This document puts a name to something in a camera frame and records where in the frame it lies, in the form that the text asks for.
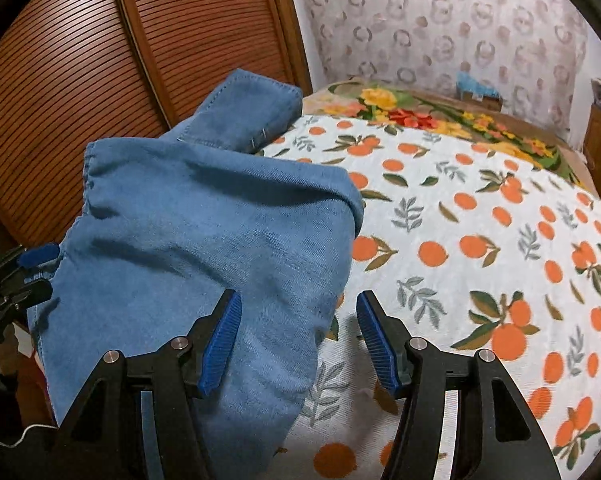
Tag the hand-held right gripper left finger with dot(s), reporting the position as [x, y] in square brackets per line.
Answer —
[223, 345]

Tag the blue denim pants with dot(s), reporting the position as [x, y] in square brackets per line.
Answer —
[205, 240]

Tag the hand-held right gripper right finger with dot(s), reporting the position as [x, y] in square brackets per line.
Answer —
[375, 340]

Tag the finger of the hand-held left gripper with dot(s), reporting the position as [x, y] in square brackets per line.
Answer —
[39, 255]
[35, 291]

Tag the wooden louvered wardrobe door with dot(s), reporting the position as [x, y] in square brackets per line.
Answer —
[105, 60]

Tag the orange fruit print bed sheet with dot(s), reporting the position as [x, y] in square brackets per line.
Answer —
[480, 260]

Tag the small cardboard box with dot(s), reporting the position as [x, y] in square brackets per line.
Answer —
[485, 101]

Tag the floral blanket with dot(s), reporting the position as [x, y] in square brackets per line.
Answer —
[430, 110]

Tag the light blue cloth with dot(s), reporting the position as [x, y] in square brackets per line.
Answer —
[473, 84]

